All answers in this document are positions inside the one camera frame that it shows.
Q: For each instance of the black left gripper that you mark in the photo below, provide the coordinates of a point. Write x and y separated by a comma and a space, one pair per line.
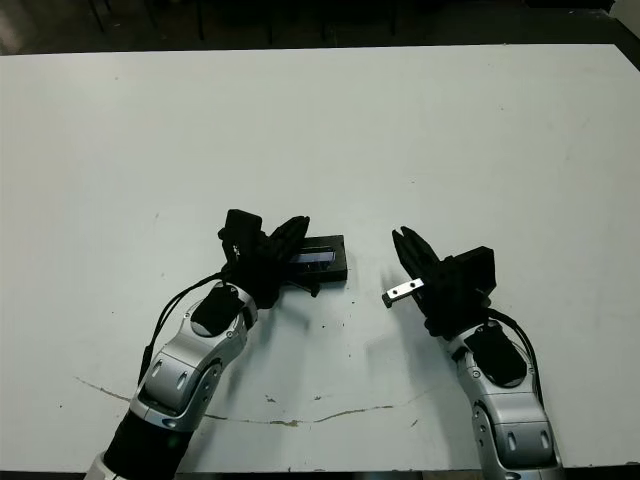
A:
255, 270

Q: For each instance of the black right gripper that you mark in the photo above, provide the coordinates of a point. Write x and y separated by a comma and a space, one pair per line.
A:
450, 310

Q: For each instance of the black box lid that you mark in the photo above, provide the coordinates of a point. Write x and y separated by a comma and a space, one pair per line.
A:
330, 260

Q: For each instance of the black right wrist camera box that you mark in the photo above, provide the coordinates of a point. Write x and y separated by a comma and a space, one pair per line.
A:
477, 270

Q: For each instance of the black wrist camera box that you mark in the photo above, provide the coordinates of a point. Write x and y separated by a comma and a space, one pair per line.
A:
477, 270
242, 227

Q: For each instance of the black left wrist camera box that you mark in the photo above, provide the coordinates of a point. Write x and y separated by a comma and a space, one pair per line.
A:
242, 227

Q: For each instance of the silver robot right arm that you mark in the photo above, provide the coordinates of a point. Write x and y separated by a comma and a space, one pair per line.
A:
510, 415

